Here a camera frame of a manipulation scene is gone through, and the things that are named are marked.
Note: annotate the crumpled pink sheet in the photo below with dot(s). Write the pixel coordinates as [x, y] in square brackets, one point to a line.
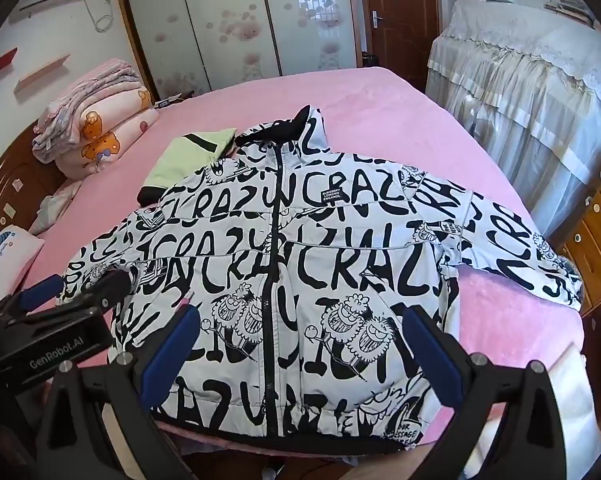
[55, 205]

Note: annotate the pink pillow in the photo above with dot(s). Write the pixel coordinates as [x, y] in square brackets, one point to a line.
[10, 260]

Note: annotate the small dark device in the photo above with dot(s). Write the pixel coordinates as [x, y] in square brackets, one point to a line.
[173, 100]

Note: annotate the stack of pink folded blankets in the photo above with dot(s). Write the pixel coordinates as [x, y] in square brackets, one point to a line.
[80, 105]

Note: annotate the folded pink cartoon quilt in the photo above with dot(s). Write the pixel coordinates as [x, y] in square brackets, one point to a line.
[115, 140]

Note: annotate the black and white printed jacket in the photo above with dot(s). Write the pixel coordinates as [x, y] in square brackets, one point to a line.
[330, 240]

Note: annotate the white bed sheet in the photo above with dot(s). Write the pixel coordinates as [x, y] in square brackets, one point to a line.
[575, 385]

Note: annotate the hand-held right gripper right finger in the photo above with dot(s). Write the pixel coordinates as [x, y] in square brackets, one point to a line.
[433, 355]

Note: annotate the wooden drawer cabinet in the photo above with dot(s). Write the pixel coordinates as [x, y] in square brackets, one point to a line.
[595, 240]

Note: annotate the pink wall shelf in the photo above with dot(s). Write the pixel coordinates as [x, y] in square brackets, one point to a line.
[40, 74]

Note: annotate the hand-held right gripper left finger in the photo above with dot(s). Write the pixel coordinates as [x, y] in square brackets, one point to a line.
[173, 355]

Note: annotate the brown wooden door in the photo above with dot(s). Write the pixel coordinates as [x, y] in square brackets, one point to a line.
[405, 10]

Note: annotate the floral sliding door wardrobe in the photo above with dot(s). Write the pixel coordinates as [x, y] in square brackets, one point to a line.
[205, 20]

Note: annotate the light green garment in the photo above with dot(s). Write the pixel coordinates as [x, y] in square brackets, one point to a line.
[190, 160]

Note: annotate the wooden headboard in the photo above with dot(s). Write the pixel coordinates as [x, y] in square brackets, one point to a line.
[15, 185]

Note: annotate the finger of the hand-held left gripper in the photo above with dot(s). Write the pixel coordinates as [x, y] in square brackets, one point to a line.
[43, 291]
[110, 285]

